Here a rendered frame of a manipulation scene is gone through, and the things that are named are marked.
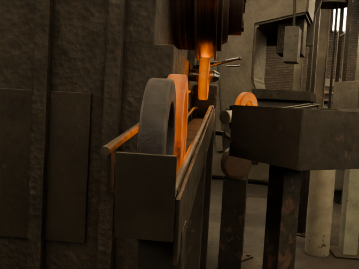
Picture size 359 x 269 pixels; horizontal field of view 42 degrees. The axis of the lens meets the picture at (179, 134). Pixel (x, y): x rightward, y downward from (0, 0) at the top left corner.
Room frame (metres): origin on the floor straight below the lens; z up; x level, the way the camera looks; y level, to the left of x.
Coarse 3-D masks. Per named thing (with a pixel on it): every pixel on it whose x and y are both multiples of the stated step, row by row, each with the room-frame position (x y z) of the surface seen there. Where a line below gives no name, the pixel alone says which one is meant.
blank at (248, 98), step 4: (244, 92) 2.17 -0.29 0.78; (248, 92) 2.16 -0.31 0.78; (240, 96) 2.14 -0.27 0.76; (244, 96) 2.14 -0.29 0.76; (248, 96) 2.16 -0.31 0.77; (252, 96) 2.19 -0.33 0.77; (236, 100) 2.14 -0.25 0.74; (240, 100) 2.12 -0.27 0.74; (244, 100) 2.14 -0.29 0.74; (248, 100) 2.16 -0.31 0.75; (252, 100) 2.19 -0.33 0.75; (256, 100) 2.22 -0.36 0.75; (236, 104) 2.13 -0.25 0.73; (240, 104) 2.12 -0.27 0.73; (244, 104) 2.14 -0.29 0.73; (248, 104) 2.20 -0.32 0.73; (252, 104) 2.19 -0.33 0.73; (256, 104) 2.22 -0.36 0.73
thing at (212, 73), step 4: (192, 72) 1.72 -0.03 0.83; (196, 72) 1.72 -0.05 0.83; (212, 72) 1.71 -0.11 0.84; (216, 72) 1.72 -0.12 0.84; (188, 76) 1.72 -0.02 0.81; (192, 76) 1.72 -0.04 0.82; (196, 76) 1.72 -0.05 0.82; (208, 76) 1.71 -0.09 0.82; (212, 76) 1.71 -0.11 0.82; (216, 76) 1.71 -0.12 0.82; (188, 80) 1.73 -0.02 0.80; (192, 80) 1.73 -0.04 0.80; (196, 80) 1.73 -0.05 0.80; (208, 80) 1.72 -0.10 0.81; (212, 80) 1.72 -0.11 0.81; (216, 80) 1.72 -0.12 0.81
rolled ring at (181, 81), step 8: (176, 80) 0.79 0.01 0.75; (184, 80) 0.79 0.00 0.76; (176, 88) 0.77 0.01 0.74; (184, 88) 0.78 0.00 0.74; (176, 96) 0.76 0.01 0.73; (184, 96) 0.79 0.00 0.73; (176, 104) 0.76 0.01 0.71; (184, 104) 0.88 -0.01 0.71; (176, 112) 0.75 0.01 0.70; (184, 112) 0.89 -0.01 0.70; (176, 120) 0.75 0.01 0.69; (184, 120) 0.90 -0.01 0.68; (176, 128) 0.75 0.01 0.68; (184, 128) 0.90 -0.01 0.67; (176, 136) 0.75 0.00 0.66; (184, 136) 0.90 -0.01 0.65; (176, 144) 0.75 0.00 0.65; (184, 144) 0.89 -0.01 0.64; (176, 152) 0.75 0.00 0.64; (184, 152) 0.88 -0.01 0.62
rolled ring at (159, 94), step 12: (156, 84) 0.61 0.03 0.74; (168, 84) 0.61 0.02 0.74; (144, 96) 0.59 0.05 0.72; (156, 96) 0.59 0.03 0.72; (168, 96) 0.59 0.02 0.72; (144, 108) 0.58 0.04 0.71; (156, 108) 0.58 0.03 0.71; (168, 108) 0.60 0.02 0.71; (144, 120) 0.57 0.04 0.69; (156, 120) 0.57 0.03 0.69; (168, 120) 0.70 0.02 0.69; (144, 132) 0.56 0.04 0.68; (156, 132) 0.56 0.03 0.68; (168, 132) 0.71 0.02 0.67; (144, 144) 0.56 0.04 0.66; (156, 144) 0.56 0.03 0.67; (168, 144) 0.71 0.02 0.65
